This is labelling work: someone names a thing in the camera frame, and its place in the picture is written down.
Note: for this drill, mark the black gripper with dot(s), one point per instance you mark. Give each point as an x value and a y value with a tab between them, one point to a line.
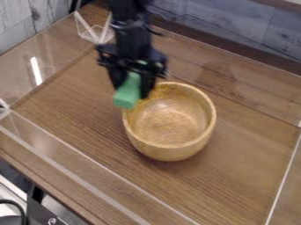
132	53

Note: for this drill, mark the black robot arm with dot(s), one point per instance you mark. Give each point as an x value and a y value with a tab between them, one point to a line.
130	12

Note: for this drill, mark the green rectangular stick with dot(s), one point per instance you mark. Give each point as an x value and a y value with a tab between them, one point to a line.
128	95

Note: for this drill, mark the wooden bowl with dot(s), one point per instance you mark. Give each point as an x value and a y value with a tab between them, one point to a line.
172	124

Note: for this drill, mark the clear acrylic enclosure wall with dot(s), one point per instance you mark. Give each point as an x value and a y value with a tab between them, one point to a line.
63	137

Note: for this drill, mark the black table leg bracket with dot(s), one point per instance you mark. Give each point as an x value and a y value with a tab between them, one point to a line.
38	214

